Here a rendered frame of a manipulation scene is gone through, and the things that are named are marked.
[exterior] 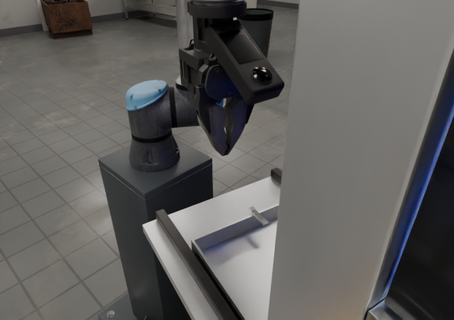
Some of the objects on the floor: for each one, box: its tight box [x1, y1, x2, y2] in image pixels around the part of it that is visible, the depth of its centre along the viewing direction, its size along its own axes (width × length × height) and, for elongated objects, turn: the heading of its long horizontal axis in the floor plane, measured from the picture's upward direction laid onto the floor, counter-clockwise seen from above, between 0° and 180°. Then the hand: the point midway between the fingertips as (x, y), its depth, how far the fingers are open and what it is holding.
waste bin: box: [236, 8, 274, 58], centre depth 457 cm, size 48×48×61 cm
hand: (227, 149), depth 51 cm, fingers closed
